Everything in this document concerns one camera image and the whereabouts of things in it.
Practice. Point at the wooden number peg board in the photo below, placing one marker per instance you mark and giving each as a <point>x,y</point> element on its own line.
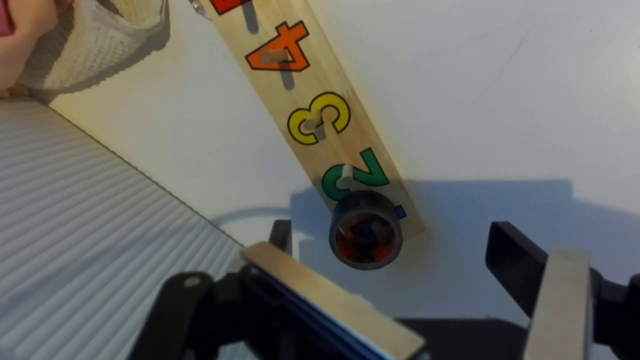
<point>321,87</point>

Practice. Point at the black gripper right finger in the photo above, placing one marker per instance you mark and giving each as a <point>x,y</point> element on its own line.
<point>560,307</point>

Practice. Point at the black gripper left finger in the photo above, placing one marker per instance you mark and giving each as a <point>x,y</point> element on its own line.
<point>332,300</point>

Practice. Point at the beige woven cloth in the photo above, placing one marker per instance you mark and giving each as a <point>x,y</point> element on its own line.
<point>93,41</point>

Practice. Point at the white plastic bin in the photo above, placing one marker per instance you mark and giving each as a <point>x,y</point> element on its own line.
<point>81,233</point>

